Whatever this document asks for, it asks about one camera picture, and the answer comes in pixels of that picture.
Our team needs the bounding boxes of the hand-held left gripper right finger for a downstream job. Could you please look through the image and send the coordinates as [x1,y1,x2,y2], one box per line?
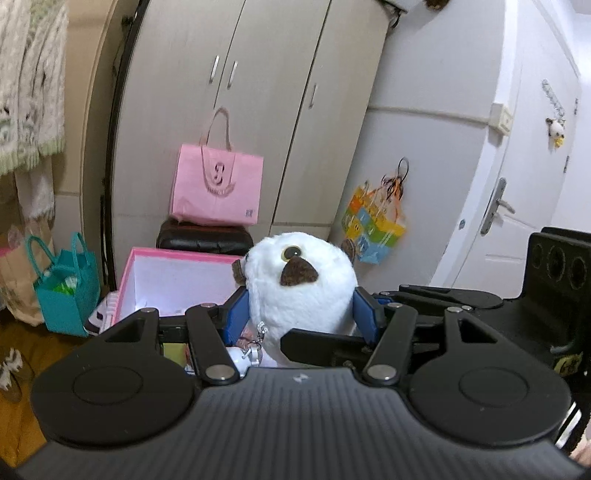
[353,286,499,386]

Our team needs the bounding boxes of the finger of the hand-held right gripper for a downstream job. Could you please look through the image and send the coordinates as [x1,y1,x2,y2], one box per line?
[376,285,504,311]
[281,328,384,367]

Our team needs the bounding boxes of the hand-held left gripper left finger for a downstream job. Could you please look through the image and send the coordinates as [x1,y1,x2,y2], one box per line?
[104,288,252,386]

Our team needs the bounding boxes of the white brown plush toy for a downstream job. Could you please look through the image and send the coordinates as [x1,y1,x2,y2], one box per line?
[231,232,358,367]

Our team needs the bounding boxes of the pink cardboard box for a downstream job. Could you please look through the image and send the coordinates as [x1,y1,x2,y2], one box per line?
[113,247,247,324]

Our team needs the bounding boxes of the black suitcase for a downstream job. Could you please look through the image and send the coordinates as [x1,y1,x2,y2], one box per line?
[156,218,254,257]

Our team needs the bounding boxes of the colourful paper gift bag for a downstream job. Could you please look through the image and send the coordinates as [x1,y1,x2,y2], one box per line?
[341,157,411,265]

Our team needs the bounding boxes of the pink tote bag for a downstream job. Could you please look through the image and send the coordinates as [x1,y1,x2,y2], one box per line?
[169,107,265,227]

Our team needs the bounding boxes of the white bag black print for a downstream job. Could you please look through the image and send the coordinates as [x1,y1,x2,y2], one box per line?
[88,307,112,335]

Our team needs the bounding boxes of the white door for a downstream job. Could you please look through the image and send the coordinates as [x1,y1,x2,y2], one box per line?
[427,0,591,301]

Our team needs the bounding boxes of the teal shopping bag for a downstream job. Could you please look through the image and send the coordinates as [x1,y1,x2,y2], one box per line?
[25,232,101,337]

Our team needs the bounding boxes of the brown paper bag pink contents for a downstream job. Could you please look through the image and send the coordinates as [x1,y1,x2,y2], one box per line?
[0,224,47,326]

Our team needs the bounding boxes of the beige wardrobe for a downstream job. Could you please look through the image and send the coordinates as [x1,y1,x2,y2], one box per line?
[106,0,402,259]

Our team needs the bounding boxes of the beige sneaker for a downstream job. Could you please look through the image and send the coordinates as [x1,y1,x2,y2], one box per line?
[0,348,24,402]

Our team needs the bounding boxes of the cream fleece pajamas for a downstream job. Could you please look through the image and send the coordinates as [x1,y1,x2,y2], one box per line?
[0,0,70,222]

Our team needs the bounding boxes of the silver door handle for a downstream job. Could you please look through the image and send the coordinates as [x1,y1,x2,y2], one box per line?
[480,178,515,236]

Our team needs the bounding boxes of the white chick plush keychain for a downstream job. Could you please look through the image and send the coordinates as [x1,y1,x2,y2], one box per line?
[541,79,568,149]

